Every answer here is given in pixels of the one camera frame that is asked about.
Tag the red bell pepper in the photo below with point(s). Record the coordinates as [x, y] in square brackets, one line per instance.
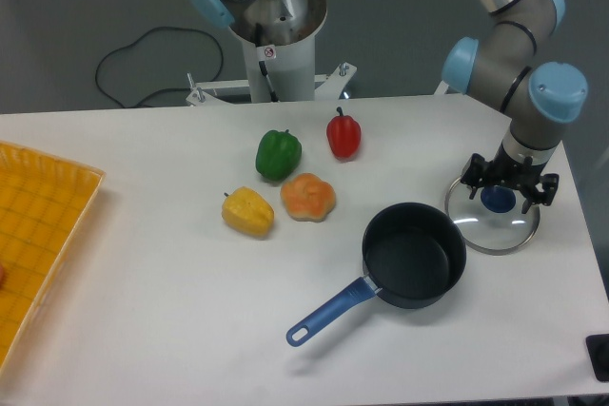
[344, 135]

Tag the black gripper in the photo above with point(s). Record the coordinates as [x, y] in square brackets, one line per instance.
[515, 166]

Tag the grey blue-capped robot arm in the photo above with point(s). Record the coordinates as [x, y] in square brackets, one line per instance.
[540, 102]

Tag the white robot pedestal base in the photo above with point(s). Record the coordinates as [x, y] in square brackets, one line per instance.
[278, 40]

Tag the yellow woven basket tray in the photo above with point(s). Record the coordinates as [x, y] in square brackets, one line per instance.
[44, 199]

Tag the green bell pepper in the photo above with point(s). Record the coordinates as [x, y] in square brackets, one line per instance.
[278, 155]

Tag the yellow bell pepper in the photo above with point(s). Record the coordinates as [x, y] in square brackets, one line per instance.
[248, 212]

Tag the dark saucepan with blue handle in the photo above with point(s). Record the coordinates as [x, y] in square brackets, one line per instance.
[413, 254]

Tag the glass lid with blue knob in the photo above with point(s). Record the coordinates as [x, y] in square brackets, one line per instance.
[492, 222]

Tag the black object at table corner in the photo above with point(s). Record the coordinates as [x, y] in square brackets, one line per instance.
[597, 347]

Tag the orange bell pepper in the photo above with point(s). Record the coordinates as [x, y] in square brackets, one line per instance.
[308, 198]

